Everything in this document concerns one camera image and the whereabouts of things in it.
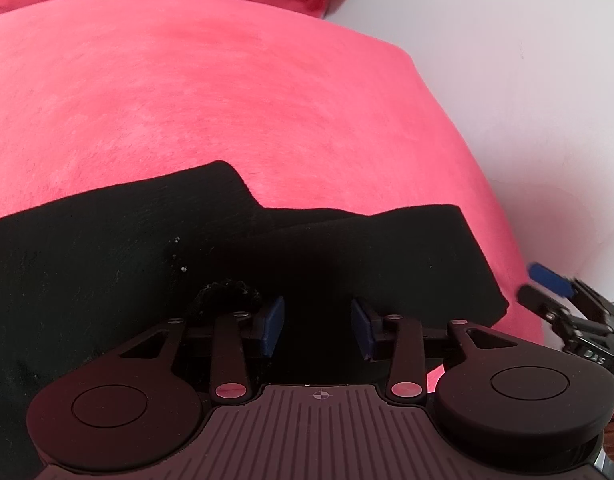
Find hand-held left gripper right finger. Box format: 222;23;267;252
350;297;522;406

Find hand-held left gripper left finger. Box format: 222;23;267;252
118;295;287;405

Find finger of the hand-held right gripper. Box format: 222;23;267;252
517;284;578;346
529;262;614;322

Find black pants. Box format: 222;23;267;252
0;160;510;480

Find pink fleece blanket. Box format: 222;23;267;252
0;0;546;397

